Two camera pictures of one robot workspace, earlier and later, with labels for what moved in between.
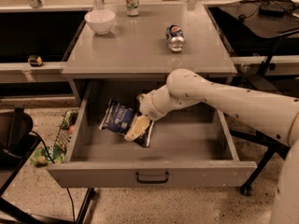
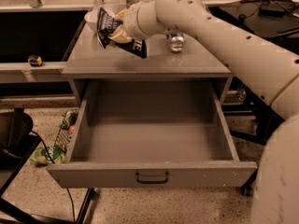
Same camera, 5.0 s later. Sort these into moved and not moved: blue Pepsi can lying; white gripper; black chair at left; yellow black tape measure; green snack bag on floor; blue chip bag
Moved: blue chip bag; white gripper
Not moved: blue Pepsi can lying; green snack bag on floor; black chair at left; yellow black tape measure
